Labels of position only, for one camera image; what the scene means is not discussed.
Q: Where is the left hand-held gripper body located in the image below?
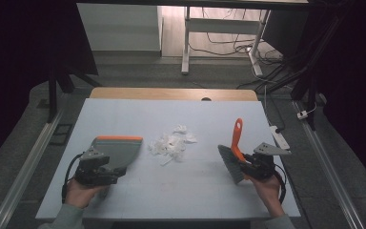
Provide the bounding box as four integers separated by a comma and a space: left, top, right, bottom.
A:
73, 146, 119, 187

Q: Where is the person's left hand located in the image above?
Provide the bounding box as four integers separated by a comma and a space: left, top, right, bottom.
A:
64, 177, 110, 210

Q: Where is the person's right hand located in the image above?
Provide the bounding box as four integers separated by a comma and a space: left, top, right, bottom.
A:
250, 174, 286, 219

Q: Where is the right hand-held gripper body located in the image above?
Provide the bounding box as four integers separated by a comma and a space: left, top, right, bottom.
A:
250, 141, 293, 182

